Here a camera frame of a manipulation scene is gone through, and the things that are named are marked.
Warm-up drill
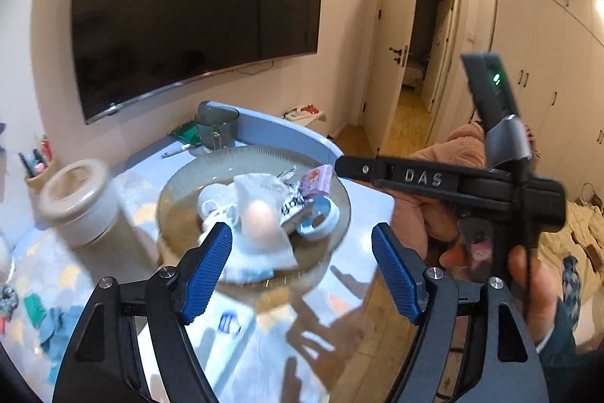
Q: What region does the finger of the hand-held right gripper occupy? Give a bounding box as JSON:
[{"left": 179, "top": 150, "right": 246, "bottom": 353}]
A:
[{"left": 336, "top": 154, "right": 378, "bottom": 185}]

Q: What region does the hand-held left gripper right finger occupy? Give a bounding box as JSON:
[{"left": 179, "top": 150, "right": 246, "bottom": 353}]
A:
[{"left": 371, "top": 222, "right": 550, "bottom": 403}]

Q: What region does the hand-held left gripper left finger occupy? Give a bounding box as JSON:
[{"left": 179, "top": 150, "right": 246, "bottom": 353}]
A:
[{"left": 52, "top": 221, "right": 234, "bottom": 403}]

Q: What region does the glass bowl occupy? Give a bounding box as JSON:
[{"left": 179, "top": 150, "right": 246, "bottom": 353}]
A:
[{"left": 156, "top": 145, "right": 352, "bottom": 287}]

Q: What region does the person's right forearm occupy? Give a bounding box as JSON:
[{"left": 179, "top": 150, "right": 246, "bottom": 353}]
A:
[{"left": 537, "top": 303, "right": 580, "bottom": 367}]

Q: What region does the person's right hand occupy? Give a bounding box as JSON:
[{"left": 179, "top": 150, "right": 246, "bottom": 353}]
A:
[{"left": 439, "top": 241, "right": 563, "bottom": 344}]

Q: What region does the pink sachet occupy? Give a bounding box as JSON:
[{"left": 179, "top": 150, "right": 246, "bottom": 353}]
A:
[{"left": 302, "top": 164, "right": 334, "bottom": 199}]

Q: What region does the white blue tape roll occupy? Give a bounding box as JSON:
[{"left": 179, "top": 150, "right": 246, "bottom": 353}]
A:
[{"left": 295, "top": 195, "right": 341, "bottom": 241}]

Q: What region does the white blue striped packet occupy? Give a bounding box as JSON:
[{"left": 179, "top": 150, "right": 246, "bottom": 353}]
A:
[{"left": 219, "top": 312, "right": 243, "bottom": 334}]

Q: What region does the white small cup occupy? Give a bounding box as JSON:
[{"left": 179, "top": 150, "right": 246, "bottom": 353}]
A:
[{"left": 197, "top": 183, "right": 241, "bottom": 235}]

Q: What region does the white low shelf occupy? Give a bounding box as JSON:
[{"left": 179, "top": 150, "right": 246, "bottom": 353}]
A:
[{"left": 282, "top": 103, "right": 331, "bottom": 134}]

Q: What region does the white printed sachet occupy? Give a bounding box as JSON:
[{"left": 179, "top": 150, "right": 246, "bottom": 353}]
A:
[{"left": 277, "top": 167, "right": 308, "bottom": 228}]

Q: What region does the beige bed blanket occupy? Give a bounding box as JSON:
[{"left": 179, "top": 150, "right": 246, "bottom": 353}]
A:
[{"left": 538, "top": 183, "right": 604, "bottom": 354}]

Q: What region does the white pen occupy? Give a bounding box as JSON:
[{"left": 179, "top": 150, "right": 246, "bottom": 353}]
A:
[{"left": 160, "top": 142, "right": 195, "bottom": 159}]

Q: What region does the grey insulated jar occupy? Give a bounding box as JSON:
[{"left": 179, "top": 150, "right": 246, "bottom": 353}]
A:
[{"left": 38, "top": 160, "right": 139, "bottom": 249}]

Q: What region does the green patterned packet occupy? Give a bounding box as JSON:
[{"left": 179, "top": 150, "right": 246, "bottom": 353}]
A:
[{"left": 170, "top": 122, "right": 201, "bottom": 142}]

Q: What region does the white door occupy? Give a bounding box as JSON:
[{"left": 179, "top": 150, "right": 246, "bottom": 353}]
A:
[{"left": 361, "top": 0, "right": 422, "bottom": 154}]

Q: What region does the grey glass mug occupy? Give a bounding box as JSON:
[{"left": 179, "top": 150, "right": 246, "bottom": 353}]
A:
[{"left": 194, "top": 107, "right": 240, "bottom": 150}]

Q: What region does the white wardrobe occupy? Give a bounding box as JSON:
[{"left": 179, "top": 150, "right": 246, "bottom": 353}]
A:
[{"left": 476, "top": 0, "right": 604, "bottom": 208}]

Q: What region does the blue cloth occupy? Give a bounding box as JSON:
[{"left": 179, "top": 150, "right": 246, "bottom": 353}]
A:
[{"left": 37, "top": 309, "right": 80, "bottom": 360}]

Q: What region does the fan patterned tablecloth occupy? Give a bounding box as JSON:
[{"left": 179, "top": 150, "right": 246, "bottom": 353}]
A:
[{"left": 0, "top": 169, "right": 265, "bottom": 403}]

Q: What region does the wooden pen holder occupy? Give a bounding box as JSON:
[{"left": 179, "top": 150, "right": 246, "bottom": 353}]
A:
[{"left": 23, "top": 157, "right": 63, "bottom": 211}]

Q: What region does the checkered scrunchie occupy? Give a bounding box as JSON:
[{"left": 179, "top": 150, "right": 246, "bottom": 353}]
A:
[{"left": 0, "top": 285, "right": 20, "bottom": 320}]

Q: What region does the bunch of pens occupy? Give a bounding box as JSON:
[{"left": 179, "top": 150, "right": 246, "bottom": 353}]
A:
[{"left": 18, "top": 134, "right": 52, "bottom": 178}]

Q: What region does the black television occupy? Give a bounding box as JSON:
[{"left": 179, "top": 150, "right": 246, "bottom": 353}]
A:
[{"left": 71, "top": 0, "right": 326, "bottom": 125}]

